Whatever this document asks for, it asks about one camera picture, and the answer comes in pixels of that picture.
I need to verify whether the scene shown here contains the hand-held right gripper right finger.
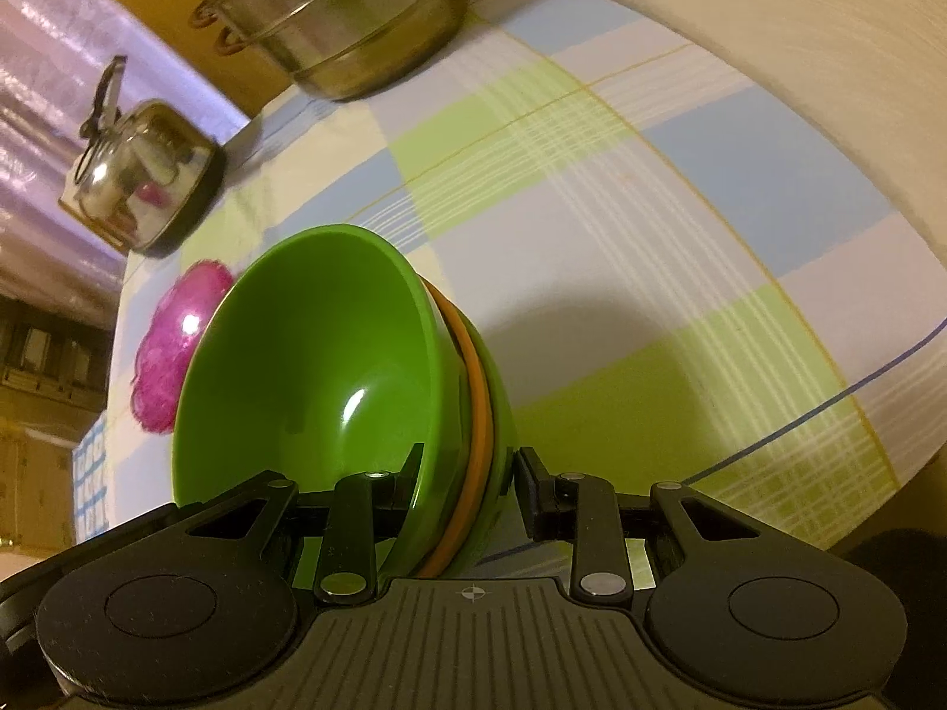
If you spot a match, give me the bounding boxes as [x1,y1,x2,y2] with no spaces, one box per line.
[514,447,748,596]

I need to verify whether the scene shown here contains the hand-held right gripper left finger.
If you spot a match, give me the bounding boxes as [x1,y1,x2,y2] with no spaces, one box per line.
[186,444,426,604]

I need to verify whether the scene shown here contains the green plastic bowl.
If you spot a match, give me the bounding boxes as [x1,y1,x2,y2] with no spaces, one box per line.
[444,311,520,578]
[172,224,470,579]

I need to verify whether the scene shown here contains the orange plastic bowl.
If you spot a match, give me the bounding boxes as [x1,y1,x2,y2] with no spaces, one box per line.
[420,277,494,579]

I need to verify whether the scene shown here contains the checked pastel tablecloth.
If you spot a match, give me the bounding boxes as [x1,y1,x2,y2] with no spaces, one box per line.
[104,0,947,582]

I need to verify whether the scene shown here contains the blue checked blanket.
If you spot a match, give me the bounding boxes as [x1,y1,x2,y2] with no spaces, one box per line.
[72,414,112,541]

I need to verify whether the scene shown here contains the black metal rack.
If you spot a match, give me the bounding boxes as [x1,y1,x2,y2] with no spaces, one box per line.
[0,294,114,409]

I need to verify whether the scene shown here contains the stainless steel kettle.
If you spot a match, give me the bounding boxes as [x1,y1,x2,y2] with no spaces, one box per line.
[59,55,227,260]

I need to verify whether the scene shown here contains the stainless steel steamer pot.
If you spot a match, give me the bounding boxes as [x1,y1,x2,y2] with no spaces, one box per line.
[191,0,469,103]

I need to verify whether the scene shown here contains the purple sheer curtain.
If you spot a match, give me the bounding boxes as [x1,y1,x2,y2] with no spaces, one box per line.
[0,0,253,319]

